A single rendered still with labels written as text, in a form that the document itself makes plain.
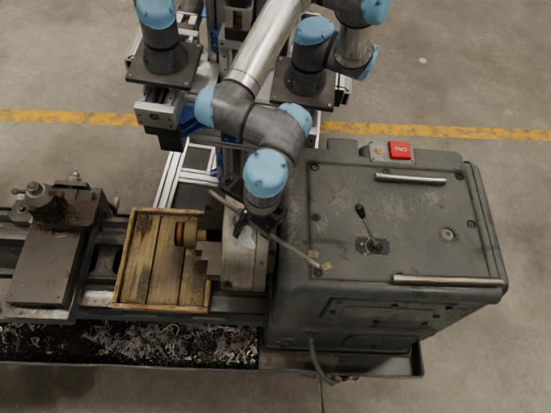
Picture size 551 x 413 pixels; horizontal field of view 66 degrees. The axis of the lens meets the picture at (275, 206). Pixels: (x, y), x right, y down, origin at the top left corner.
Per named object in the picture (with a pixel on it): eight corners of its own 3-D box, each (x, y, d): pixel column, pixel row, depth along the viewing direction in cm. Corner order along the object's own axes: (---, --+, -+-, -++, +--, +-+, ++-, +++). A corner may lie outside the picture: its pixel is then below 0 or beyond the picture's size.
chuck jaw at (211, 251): (234, 241, 123) (231, 279, 116) (234, 249, 127) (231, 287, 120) (196, 239, 122) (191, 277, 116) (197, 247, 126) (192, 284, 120)
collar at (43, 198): (57, 184, 126) (53, 179, 123) (50, 208, 122) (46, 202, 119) (29, 183, 125) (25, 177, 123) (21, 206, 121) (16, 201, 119)
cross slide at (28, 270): (98, 188, 149) (94, 181, 145) (66, 309, 127) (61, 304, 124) (49, 185, 148) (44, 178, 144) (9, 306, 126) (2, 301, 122)
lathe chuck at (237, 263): (256, 206, 147) (259, 168, 118) (251, 297, 137) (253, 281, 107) (229, 204, 147) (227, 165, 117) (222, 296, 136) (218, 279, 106)
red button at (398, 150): (406, 145, 128) (408, 141, 126) (409, 161, 125) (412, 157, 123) (387, 144, 128) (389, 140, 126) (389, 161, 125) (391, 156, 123)
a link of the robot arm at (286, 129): (262, 88, 80) (237, 133, 76) (318, 109, 78) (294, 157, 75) (263, 111, 87) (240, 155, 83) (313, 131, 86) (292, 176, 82)
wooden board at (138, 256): (218, 215, 154) (217, 211, 150) (208, 315, 136) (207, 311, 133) (134, 211, 152) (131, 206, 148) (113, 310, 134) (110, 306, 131)
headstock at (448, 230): (427, 210, 163) (478, 148, 129) (450, 337, 139) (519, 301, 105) (273, 201, 159) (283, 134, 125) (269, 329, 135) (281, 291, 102)
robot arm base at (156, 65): (149, 42, 153) (144, 18, 144) (191, 48, 153) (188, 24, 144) (138, 71, 145) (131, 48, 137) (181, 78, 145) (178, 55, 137)
